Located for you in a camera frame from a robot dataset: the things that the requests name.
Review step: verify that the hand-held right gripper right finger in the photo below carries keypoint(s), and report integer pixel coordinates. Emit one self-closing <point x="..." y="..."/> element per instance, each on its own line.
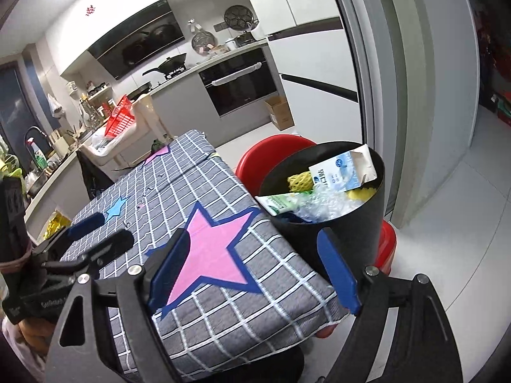
<point x="337" y="271"/>

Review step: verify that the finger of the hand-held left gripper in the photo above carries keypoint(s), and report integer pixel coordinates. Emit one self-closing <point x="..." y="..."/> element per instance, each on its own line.
<point x="86" y="223"/>
<point x="111" y="245"/>

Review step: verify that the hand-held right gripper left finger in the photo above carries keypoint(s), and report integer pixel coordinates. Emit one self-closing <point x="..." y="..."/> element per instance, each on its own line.
<point x="171" y="263"/>

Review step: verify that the black trash bin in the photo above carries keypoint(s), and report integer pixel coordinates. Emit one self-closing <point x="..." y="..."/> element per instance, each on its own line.
<point x="359" y="235"/>

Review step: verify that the clear plastic bag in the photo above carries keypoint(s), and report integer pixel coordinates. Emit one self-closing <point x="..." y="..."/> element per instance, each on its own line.
<point x="331" y="203"/>

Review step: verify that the yellow sponge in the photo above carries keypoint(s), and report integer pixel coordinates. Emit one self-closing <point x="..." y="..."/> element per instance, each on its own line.
<point x="361" y="193"/>

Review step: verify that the green cap detergent bottle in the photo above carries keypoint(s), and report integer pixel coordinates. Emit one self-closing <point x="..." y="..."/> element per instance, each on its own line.
<point x="283" y="203"/>

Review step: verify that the yellow foam fruit net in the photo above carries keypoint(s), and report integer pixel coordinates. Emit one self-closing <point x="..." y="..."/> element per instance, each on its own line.
<point x="299" y="181"/>

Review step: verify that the white blue milk carton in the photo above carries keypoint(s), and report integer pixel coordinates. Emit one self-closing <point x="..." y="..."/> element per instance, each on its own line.
<point x="339" y="171"/>

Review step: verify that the person's left forearm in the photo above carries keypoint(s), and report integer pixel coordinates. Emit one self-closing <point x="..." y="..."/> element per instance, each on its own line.
<point x="16" y="355"/>

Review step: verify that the person's left hand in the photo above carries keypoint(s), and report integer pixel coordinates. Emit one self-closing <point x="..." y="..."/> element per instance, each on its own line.
<point x="36" y="333"/>

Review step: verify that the gold foil bag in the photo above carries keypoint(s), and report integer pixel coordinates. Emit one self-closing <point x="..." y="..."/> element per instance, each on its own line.
<point x="58" y="227"/>

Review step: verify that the black hanging bag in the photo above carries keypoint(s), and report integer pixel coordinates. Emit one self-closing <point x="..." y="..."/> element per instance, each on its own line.
<point x="94" y="175"/>

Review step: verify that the grey checkered star tablecloth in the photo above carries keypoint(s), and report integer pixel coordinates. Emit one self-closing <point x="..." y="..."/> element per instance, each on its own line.
<point x="239" y="287"/>

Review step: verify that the green spray bottle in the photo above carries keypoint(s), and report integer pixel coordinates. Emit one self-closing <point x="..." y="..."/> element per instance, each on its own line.
<point x="38" y="155"/>

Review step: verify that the dark green cloth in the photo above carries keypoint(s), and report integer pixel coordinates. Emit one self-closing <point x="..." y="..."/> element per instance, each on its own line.
<point x="155" y="144"/>

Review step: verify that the black kitchen faucet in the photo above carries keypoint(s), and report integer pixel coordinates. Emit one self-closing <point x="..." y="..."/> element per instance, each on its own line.
<point x="36" y="129"/>

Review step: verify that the red plastic basket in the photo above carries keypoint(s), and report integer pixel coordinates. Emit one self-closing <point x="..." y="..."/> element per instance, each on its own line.
<point x="119" y="117"/>

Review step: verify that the cream plastic cart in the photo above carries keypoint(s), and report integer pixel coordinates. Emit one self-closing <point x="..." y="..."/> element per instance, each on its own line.
<point x="147" y="123"/>

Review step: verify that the spice rack with bottles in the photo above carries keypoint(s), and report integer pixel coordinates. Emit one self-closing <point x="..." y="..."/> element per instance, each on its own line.
<point x="90" y="103"/>

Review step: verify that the hanging white plastic bag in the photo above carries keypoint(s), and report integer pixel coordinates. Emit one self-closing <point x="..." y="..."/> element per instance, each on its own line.
<point x="55" y="105"/>

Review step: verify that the kitchen window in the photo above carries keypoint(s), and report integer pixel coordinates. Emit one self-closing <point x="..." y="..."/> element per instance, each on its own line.
<point x="16" y="115"/>

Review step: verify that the red plastic stool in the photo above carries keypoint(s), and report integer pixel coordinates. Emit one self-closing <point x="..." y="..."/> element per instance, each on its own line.
<point x="271" y="155"/>

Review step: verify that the black frying pan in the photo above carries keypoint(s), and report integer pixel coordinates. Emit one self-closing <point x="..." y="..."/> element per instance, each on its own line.
<point x="139" y="89"/>

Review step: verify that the kitchen counter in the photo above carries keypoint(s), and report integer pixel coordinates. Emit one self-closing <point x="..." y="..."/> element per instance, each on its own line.
<point x="175" y="99"/>

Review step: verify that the cardboard box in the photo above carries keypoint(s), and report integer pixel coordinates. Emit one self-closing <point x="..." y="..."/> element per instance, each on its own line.
<point x="279" y="113"/>

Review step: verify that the gas stove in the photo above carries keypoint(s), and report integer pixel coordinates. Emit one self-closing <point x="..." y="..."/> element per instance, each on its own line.
<point x="175" y="74"/>

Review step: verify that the black wok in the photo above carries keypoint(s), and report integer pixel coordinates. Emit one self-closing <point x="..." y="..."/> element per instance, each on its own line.
<point x="171" y="63"/>

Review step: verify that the black range hood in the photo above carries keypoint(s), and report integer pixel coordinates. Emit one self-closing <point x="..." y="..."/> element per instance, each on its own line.
<point x="135" y="44"/>

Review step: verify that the built-in black oven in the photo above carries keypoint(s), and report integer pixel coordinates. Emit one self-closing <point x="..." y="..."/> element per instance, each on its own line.
<point x="239" y="83"/>

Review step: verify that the red paper cabinet decoration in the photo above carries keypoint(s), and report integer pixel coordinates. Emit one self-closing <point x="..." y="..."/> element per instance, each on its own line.
<point x="91" y="10"/>

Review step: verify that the round metal lid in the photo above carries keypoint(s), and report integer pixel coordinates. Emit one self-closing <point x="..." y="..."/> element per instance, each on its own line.
<point x="203" y="42"/>

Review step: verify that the white refrigerator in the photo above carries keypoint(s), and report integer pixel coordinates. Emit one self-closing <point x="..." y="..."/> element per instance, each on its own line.
<point x="311" y="48"/>

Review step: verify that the white mug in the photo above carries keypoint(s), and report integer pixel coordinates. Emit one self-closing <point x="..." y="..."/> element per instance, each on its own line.
<point x="230" y="44"/>

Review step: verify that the black cooking pot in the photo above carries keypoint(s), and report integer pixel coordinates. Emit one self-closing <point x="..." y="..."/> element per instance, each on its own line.
<point x="245" y="39"/>

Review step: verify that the pile of red decorations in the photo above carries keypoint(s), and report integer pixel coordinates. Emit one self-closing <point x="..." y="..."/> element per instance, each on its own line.
<point x="497" y="68"/>

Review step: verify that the grey sliding door frame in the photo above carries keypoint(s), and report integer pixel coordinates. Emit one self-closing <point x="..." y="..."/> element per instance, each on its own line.
<point x="419" y="87"/>

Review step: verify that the round dark wall rack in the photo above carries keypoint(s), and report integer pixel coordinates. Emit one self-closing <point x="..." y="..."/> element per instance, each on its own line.
<point x="238" y="17"/>

